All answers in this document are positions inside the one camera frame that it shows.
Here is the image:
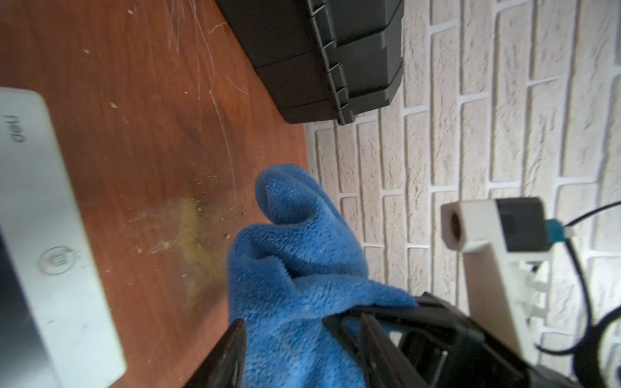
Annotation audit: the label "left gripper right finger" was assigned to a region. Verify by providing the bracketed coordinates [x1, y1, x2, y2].
[358, 314, 428, 388]

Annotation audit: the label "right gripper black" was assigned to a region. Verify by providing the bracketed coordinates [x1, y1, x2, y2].
[322, 290, 578, 388]

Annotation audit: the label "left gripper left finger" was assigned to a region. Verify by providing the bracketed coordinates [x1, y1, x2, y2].
[184, 318, 248, 388]

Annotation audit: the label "blue microfiber cleaning mitt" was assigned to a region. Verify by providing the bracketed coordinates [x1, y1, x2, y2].
[227, 164, 416, 387]

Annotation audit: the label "white drawing tablet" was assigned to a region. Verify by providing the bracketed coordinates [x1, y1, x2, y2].
[1, 87, 126, 387]

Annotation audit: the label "black toolbox grey latches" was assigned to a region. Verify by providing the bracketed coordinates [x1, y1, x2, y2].
[218, 0, 405, 125]

